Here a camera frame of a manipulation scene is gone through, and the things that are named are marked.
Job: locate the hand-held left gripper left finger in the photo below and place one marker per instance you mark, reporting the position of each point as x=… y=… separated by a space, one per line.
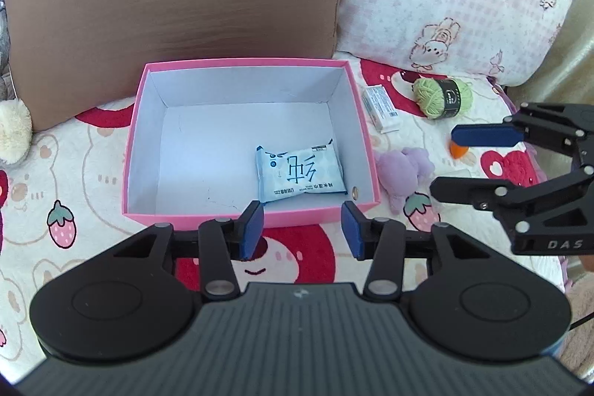
x=250 y=231

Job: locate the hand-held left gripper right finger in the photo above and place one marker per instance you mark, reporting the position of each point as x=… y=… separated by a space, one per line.
x=353 y=233

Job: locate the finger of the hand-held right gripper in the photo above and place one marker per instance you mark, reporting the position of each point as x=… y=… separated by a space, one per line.
x=482 y=135
x=459 y=189

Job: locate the orange makeup sponge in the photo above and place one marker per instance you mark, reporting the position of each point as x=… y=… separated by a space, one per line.
x=458 y=151

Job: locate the purple plush toy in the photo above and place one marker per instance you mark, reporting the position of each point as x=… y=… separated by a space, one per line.
x=403 y=173

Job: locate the green yarn ball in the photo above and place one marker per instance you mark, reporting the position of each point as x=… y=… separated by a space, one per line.
x=431 y=97

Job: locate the pink cardboard box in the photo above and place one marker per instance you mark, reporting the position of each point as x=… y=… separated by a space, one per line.
x=209 y=136

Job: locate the small white printed box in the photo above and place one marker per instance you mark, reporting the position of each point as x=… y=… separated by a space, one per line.
x=381 y=108

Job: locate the blue wet wipes packet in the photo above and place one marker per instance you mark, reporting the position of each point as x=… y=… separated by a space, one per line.
x=299 y=171

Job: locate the beige shiny cloth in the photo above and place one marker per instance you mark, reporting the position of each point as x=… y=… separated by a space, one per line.
x=575 y=52

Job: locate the brown embroidered pillow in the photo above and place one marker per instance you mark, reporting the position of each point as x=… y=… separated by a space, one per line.
x=116 y=43

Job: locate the beige fluffy pom-pom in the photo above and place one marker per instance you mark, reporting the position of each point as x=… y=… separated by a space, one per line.
x=14 y=131

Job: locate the grey plush toy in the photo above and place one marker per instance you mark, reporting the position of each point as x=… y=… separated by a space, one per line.
x=3 y=48

